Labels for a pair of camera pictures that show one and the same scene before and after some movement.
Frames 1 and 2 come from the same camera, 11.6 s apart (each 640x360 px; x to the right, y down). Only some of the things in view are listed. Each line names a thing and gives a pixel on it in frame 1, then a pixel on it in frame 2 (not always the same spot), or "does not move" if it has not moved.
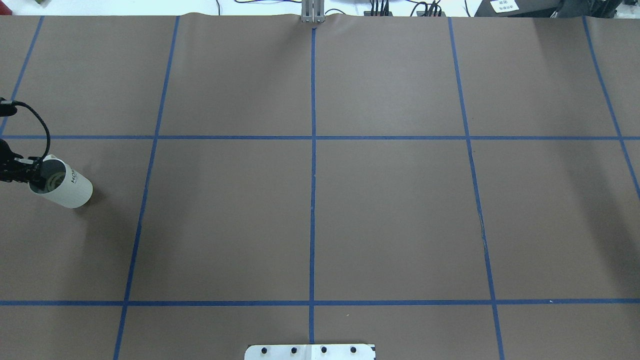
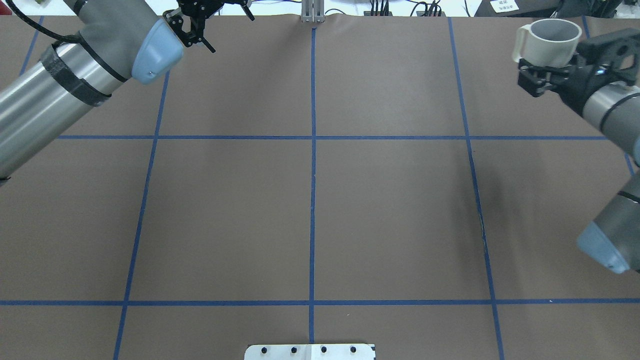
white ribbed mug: x=59 y=181 to x=547 y=43
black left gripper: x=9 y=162 to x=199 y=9
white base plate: x=309 y=352 does not move
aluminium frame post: x=313 y=11 does not move
